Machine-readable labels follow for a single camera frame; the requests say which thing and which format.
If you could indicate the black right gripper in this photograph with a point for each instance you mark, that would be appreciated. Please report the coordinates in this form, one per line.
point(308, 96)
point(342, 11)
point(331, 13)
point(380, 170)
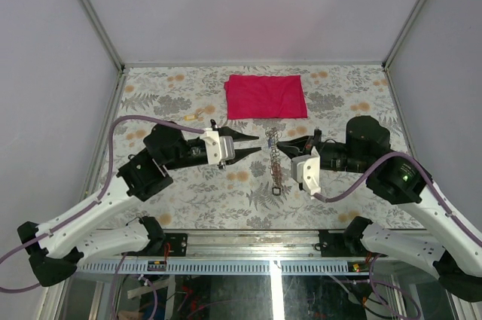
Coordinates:
point(294, 146)

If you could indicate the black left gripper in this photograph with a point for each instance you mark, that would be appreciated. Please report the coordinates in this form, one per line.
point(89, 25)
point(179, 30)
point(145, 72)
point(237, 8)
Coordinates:
point(236, 135)

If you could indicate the grey disc with key rings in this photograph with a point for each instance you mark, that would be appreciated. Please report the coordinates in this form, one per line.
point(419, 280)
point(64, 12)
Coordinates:
point(275, 165)

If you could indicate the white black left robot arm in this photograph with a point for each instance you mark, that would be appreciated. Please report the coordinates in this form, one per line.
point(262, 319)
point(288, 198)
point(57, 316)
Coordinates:
point(142, 177)

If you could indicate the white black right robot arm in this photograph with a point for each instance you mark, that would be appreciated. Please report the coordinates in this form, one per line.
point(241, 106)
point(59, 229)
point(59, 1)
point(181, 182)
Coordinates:
point(453, 258)

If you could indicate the yellow tag key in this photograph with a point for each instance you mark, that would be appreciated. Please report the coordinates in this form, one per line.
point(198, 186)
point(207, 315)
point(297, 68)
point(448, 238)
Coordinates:
point(198, 115)

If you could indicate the red folded cloth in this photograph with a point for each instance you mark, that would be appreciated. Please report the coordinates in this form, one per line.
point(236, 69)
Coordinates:
point(265, 97)

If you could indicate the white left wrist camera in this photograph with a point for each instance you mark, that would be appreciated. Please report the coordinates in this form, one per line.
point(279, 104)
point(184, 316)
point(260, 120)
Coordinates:
point(219, 147)

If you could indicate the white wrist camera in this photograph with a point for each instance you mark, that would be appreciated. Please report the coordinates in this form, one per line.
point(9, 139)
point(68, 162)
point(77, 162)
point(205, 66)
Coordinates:
point(219, 147)
point(305, 170)

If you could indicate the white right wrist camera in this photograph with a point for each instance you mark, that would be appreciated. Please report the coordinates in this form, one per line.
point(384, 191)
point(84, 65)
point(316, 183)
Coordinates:
point(305, 170)

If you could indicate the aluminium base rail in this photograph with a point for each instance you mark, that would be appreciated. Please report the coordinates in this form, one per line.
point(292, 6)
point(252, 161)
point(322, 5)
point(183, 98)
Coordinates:
point(248, 244)

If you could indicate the white slotted cable duct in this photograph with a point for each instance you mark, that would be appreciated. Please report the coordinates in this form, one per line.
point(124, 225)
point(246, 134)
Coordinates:
point(225, 267)

